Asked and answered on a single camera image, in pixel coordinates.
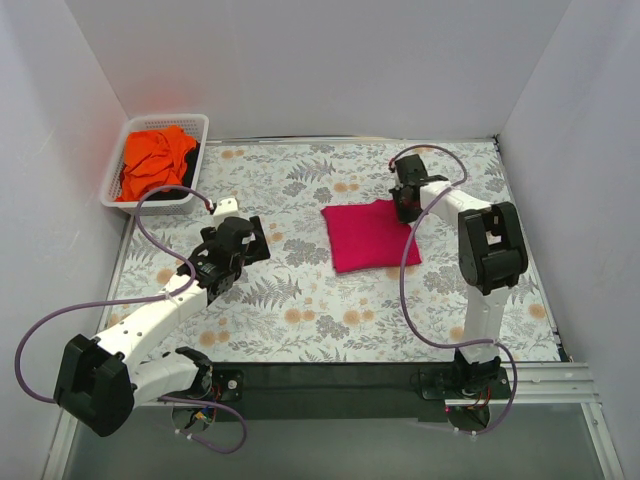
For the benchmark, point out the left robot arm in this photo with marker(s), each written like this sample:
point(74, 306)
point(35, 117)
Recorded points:
point(104, 378)

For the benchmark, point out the orange t shirt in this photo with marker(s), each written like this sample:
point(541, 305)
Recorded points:
point(152, 159)

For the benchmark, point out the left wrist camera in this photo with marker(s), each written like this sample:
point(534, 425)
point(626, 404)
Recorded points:
point(222, 209)

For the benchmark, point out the magenta t shirt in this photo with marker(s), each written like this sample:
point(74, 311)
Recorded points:
point(365, 236)

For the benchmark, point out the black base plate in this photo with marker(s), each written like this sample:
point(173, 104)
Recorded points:
point(339, 391)

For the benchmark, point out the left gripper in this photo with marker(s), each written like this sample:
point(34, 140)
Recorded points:
point(258, 240)

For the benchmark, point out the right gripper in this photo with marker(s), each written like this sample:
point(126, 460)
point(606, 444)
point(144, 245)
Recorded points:
point(401, 203)

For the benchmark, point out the aluminium frame rail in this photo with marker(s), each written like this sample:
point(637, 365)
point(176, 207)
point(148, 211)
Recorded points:
point(551, 427)

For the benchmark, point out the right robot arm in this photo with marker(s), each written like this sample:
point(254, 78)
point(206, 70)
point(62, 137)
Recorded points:
point(491, 256)

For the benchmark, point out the black t shirt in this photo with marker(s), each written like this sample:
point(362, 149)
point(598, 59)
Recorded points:
point(187, 180)

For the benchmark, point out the floral patterned table mat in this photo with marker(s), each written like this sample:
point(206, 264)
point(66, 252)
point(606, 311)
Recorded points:
point(294, 307)

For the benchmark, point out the white plastic laundry basket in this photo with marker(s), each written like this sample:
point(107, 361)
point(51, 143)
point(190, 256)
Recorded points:
point(194, 125)

